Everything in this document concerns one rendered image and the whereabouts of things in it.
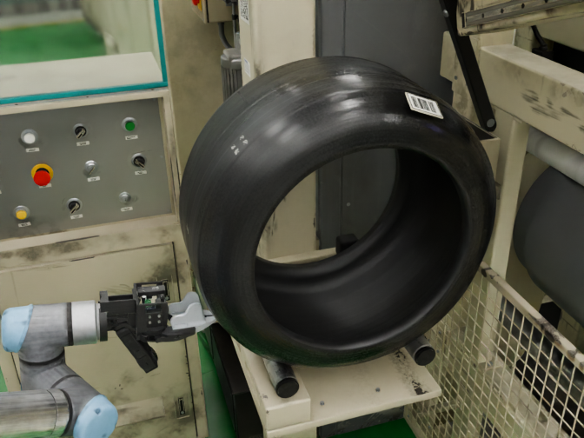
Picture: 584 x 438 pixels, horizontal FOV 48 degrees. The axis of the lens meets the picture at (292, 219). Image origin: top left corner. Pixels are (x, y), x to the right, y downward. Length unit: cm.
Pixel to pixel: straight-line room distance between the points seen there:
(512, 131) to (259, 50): 61
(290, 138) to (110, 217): 92
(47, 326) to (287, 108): 53
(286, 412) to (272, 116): 57
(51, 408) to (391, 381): 68
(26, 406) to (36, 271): 81
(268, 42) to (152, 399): 123
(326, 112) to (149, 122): 80
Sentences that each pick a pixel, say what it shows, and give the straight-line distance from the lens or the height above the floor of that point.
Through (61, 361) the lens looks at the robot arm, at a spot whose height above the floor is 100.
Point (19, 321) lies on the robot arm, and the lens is 117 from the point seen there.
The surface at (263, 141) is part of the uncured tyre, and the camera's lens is 99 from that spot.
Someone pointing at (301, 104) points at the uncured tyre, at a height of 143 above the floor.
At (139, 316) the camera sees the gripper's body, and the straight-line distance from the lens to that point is 116.
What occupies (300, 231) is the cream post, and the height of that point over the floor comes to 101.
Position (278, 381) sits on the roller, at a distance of 123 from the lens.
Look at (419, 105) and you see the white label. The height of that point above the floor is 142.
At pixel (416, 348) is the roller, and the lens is 132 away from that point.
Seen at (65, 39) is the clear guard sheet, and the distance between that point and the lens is 164.
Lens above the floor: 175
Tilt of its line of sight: 29 degrees down
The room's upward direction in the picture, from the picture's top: 1 degrees counter-clockwise
